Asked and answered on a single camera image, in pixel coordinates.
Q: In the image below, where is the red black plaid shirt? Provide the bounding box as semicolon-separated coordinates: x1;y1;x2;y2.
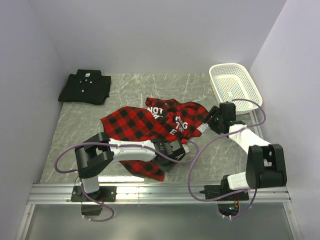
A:
100;97;209;182

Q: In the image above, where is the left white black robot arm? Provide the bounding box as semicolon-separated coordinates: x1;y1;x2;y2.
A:
74;132;190;201

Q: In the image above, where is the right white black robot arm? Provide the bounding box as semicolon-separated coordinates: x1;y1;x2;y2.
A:
203;102;287;200

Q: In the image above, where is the white plastic mesh basket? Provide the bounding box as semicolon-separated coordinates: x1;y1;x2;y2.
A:
209;63;263;115

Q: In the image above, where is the folded black button shirt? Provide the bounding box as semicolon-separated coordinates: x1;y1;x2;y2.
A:
58;69;112;105

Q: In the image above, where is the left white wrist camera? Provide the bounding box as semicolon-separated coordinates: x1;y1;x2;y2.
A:
181;139;190;154

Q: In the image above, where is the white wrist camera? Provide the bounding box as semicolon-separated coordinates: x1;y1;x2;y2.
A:
197;123;209;134
181;139;190;154

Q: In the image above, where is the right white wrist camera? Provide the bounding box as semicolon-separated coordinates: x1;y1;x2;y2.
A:
197;123;209;134

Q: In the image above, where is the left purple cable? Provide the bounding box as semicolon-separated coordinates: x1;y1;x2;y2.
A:
55;139;200;222

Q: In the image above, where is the purple cable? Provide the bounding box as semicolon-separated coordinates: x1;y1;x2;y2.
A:
187;98;266;219
55;139;200;222

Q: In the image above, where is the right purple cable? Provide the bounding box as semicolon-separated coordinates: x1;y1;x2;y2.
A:
187;98;266;219

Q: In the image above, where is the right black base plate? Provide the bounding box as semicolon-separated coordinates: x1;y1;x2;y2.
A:
199;185;249;201

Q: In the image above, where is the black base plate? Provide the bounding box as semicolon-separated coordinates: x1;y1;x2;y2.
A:
199;185;249;201
70;185;117;202

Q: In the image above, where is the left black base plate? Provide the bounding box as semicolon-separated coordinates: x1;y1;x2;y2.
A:
70;185;117;202

